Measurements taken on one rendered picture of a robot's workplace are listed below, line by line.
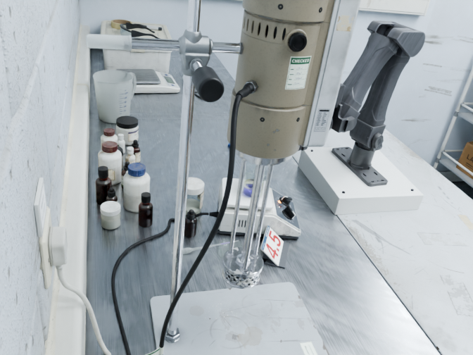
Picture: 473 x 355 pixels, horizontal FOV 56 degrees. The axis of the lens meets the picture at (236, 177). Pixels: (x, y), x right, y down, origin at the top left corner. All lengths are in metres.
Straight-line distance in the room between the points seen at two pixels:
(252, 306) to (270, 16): 0.57
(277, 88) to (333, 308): 0.55
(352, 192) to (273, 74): 0.75
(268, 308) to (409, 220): 0.56
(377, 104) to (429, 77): 1.96
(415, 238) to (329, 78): 0.74
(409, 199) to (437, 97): 2.03
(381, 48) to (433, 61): 2.03
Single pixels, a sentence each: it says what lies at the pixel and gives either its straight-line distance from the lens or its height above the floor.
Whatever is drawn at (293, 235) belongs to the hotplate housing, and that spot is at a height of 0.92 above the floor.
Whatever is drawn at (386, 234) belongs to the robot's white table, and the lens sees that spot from 1.22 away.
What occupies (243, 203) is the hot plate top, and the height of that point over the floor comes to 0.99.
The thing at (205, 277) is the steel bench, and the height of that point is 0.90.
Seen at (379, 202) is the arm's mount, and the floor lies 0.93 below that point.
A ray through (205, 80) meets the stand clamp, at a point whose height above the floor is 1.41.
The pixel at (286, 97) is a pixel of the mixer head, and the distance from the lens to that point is 0.56.
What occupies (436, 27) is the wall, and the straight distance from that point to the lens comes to 3.10.
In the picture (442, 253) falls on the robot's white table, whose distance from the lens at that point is 1.24.
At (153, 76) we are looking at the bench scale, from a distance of 1.92.
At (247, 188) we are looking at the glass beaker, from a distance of 1.05.
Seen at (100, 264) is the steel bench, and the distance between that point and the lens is 1.00.
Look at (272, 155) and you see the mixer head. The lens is 0.59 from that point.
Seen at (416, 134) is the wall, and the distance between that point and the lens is 3.35.
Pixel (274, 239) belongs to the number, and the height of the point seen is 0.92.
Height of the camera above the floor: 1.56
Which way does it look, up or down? 30 degrees down
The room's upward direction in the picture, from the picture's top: 8 degrees clockwise
